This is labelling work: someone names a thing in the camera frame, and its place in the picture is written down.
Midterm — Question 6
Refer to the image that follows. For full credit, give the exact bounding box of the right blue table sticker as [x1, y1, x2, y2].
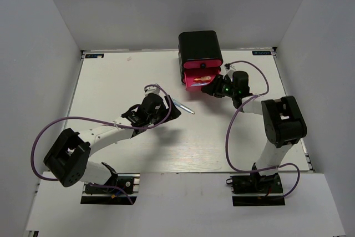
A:
[252, 51, 272, 56]

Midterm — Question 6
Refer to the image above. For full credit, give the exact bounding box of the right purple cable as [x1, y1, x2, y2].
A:
[225, 59, 301, 199]

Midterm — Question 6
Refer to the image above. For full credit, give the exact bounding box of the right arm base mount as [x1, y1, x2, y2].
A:
[226, 173, 285, 207]

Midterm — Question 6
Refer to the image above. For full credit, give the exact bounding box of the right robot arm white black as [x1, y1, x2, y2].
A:
[201, 71, 307, 192]

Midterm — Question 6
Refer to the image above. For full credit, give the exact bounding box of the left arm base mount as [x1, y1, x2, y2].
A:
[80, 174, 140, 205]

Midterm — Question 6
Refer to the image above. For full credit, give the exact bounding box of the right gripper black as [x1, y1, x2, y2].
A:
[202, 74, 238, 98]

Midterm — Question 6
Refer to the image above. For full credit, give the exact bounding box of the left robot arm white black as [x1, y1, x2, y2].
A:
[44, 93, 181, 192]

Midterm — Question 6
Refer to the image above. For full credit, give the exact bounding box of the purple cable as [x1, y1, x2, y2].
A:
[30, 83, 171, 204]
[225, 59, 301, 199]

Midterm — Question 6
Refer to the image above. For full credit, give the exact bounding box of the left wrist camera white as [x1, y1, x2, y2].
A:
[144, 84, 160, 96]

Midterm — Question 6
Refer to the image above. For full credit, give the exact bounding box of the light blue clip pen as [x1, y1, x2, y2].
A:
[171, 98, 195, 114]

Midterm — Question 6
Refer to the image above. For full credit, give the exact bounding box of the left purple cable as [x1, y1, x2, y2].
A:
[30, 83, 171, 204]

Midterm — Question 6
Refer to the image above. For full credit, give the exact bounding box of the left blue table sticker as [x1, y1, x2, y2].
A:
[85, 53, 104, 59]

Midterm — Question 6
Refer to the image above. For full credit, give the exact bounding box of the blue table sticker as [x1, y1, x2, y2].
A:
[85, 53, 104, 59]
[252, 51, 272, 56]

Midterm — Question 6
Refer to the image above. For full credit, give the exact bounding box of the pink drawer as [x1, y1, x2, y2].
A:
[182, 67, 220, 92]
[182, 59, 223, 69]

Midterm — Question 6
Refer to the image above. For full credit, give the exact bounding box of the black drawer cabinet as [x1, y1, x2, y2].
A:
[178, 31, 223, 65]

